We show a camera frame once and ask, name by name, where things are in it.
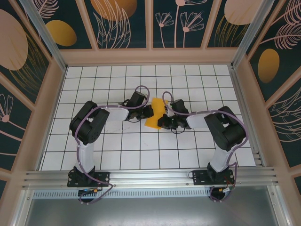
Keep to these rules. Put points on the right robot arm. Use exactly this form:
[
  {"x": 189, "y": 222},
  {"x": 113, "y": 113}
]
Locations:
[{"x": 219, "y": 157}]

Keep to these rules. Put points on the wall panel orange oval feather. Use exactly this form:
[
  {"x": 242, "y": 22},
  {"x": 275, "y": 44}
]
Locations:
[{"x": 61, "y": 33}]

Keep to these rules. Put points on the wall panel orange oval pink feathers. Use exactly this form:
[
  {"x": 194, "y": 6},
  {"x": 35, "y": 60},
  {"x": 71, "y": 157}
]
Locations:
[{"x": 268, "y": 63}]

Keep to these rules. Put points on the aluminium corner post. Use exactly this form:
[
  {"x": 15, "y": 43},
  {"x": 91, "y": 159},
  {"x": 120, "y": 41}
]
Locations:
[
  {"x": 252, "y": 30},
  {"x": 35, "y": 21}
]

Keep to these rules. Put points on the aluminium mounting rail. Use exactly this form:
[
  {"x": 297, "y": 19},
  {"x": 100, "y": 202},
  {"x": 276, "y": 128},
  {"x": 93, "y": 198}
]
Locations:
[{"x": 150, "y": 179}]

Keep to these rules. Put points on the wall panel single flower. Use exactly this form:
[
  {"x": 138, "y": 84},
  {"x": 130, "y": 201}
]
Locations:
[{"x": 9, "y": 131}]

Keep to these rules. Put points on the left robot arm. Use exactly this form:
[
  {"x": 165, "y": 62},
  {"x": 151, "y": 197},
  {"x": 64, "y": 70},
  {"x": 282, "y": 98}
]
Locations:
[{"x": 85, "y": 155}]

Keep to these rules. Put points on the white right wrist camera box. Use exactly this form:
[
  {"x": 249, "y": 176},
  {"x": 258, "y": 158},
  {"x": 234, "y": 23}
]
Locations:
[{"x": 167, "y": 113}]

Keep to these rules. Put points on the wall panel pink flowers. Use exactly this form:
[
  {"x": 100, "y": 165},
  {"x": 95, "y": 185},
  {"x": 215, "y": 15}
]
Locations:
[{"x": 188, "y": 35}]

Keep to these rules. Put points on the wall panel pink leaf outlines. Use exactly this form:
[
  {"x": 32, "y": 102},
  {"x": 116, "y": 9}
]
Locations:
[{"x": 287, "y": 122}]

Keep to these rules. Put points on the aluminium side rail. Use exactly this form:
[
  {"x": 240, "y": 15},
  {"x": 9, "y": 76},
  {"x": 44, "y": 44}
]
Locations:
[{"x": 240, "y": 94}]

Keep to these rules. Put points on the wall panel pink circle gold lines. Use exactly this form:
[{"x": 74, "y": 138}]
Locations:
[{"x": 237, "y": 11}]

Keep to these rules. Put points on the wall panel orange circle leaves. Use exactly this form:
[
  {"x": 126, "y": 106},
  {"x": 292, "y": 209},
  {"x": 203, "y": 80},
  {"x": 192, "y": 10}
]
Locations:
[{"x": 113, "y": 14}]

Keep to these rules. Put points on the wall panel large pink circle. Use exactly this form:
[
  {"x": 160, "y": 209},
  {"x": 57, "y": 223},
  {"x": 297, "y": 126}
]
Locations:
[{"x": 11, "y": 42}]

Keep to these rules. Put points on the grey metal sheet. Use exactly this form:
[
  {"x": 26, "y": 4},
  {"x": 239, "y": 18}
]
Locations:
[{"x": 150, "y": 212}]

